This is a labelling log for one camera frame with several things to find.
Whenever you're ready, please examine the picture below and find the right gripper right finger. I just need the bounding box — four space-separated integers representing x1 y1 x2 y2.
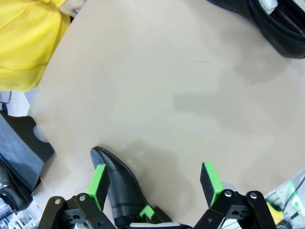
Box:
194 162 275 229

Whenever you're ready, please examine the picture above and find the black pointed dress shoe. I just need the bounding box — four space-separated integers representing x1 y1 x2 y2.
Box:
90 146 173 227

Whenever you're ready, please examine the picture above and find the yellow emergency stop box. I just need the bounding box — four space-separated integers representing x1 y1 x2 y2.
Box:
266 202 285 220

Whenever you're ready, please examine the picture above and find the black metal shoe stand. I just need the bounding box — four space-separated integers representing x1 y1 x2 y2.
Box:
0 111 56 193

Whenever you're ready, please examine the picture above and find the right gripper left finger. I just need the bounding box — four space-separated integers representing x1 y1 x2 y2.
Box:
38 164 115 229

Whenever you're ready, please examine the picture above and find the person's left hand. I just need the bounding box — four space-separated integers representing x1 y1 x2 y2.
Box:
59 0 87 17

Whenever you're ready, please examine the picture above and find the black leather dress shoe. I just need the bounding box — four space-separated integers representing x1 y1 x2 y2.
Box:
0 163 33 211

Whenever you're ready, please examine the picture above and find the person's yellow hoodie torso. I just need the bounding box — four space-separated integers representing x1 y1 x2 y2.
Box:
0 0 72 93

